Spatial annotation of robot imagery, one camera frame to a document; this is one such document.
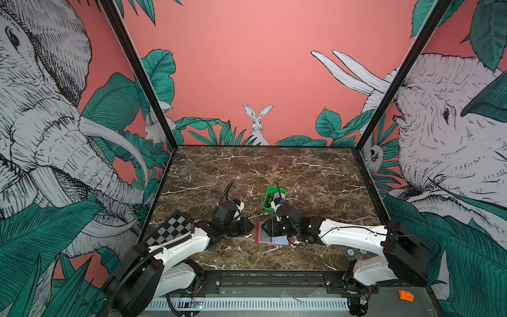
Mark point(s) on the checkerboard calibration tag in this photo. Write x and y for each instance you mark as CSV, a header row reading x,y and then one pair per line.
x,y
178,224

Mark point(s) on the black frame post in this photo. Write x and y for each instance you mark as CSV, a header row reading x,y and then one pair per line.
x,y
126,43
432,20

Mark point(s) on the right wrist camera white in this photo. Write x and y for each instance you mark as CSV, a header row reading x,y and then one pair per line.
x,y
279,207

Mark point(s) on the white slotted cable duct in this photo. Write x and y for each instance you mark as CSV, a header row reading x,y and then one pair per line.
x,y
186,304

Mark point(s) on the left black frame post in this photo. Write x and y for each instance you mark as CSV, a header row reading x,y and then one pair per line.
x,y
126,43

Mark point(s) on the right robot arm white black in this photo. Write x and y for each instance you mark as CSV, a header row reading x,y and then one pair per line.
x,y
399,253

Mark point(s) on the stack of credit cards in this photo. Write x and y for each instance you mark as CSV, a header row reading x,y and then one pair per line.
x,y
276,203

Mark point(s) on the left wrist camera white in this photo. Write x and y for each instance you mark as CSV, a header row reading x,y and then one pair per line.
x,y
239,208

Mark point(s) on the green plastic tray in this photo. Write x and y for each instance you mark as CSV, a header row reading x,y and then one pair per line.
x,y
272,193

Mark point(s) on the right black frame post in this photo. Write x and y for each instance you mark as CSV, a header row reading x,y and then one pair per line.
x,y
432,20

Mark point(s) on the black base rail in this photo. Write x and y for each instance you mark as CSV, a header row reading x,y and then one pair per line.
x,y
334,282

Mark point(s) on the orange connector block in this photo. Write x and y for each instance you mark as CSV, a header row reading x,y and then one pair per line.
x,y
406,296

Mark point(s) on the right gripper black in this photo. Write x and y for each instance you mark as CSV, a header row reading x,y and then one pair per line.
x,y
272,226

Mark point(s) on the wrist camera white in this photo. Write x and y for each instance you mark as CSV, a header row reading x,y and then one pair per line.
x,y
239,208
279,207

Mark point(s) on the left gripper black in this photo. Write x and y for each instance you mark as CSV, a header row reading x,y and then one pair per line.
x,y
245,221

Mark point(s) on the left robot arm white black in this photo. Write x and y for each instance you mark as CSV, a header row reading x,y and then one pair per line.
x,y
161,265

